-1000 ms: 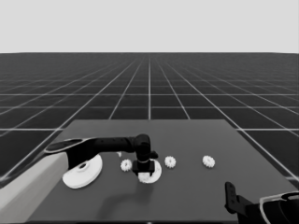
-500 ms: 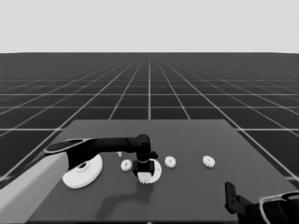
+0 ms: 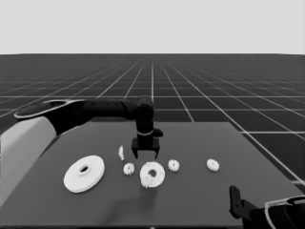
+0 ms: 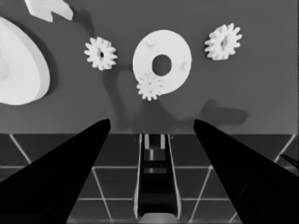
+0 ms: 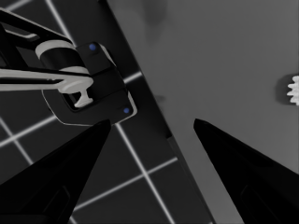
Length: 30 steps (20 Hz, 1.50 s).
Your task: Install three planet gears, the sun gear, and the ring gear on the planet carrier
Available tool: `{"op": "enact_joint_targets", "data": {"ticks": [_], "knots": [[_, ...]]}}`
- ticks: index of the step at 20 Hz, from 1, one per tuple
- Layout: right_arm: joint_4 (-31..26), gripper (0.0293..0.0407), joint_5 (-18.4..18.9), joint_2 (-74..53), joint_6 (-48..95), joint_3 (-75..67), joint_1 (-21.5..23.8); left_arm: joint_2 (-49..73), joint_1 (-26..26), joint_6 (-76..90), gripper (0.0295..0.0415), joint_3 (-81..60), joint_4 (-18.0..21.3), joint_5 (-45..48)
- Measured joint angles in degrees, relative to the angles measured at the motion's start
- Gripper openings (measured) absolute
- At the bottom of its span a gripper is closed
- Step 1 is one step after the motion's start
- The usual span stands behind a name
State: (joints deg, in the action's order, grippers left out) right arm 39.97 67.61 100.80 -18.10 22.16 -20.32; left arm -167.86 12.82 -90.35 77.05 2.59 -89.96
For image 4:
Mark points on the large thick white disc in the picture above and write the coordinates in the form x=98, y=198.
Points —
x=21, y=67

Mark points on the small thin T-shaped piece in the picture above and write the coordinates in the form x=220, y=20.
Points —
x=42, y=8

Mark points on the white round carrier with pins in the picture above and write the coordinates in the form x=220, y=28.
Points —
x=174, y=46

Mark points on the small white toothed gear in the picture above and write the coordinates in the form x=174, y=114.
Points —
x=145, y=86

